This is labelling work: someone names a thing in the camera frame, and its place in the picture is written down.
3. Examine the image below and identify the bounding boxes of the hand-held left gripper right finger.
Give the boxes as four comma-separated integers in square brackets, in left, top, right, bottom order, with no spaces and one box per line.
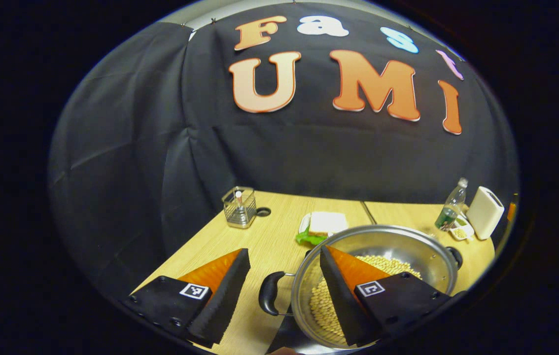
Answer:
[319,245,453,347]

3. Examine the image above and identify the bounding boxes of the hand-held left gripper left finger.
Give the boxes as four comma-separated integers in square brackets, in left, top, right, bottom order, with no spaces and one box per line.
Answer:
[123,248,252,348]

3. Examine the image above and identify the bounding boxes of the black induction cooktop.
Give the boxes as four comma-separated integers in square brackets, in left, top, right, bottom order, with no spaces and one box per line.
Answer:
[265,316,359,355]

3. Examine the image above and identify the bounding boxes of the steel pot with black handles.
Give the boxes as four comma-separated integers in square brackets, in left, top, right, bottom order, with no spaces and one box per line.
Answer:
[258,224,464,351]

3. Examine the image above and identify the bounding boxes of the pile of soybeans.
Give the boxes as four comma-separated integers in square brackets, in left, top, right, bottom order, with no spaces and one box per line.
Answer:
[309,254,423,346]

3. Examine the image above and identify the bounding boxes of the white toaster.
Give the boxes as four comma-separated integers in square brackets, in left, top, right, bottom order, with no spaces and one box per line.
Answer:
[465,186,506,241]

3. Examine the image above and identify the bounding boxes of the white divided bean dish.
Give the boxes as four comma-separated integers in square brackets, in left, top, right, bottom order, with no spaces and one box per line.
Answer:
[448,217,475,242]

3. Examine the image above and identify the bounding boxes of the clear plastic water bottle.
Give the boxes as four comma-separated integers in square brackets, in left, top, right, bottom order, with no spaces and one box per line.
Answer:
[434,177,469,232]

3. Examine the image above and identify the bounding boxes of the sandwich with lettuce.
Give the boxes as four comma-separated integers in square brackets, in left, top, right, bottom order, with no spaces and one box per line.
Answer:
[295,212,349,246]

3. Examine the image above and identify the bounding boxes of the white sandwich plate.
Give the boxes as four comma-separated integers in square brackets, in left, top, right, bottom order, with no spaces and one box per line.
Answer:
[299,213,349,238]

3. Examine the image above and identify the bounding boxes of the wire mesh basket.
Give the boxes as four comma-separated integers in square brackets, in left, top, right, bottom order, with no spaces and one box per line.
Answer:
[221,185,258,229]

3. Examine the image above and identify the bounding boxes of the black cooktop power cable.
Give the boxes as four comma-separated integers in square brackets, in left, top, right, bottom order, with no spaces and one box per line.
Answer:
[360,201,377,225]

